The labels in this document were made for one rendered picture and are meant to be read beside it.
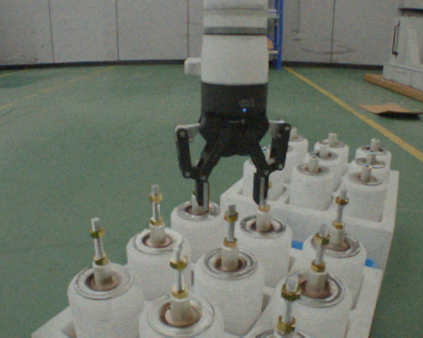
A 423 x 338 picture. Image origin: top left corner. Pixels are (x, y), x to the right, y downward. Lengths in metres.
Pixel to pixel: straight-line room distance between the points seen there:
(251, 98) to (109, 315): 0.30
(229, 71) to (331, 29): 6.37
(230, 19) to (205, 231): 0.36
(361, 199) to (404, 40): 4.02
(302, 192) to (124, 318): 0.51
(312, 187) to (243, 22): 0.52
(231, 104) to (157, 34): 6.22
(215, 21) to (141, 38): 6.27
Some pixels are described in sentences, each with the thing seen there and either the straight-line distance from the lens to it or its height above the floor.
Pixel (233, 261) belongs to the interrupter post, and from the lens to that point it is 0.51.
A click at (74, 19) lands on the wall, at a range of 7.01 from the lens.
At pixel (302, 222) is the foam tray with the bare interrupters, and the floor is 0.16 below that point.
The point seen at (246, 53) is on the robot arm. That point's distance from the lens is 0.40.
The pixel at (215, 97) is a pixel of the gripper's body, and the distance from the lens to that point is 0.41.
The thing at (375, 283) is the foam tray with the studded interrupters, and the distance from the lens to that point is 0.66.
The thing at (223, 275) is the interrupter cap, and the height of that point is 0.25.
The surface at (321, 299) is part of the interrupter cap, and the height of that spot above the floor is 0.25.
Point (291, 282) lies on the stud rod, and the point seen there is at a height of 0.34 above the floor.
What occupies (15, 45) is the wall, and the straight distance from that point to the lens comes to 7.51.
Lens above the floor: 0.55
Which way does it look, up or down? 20 degrees down
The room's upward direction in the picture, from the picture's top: straight up
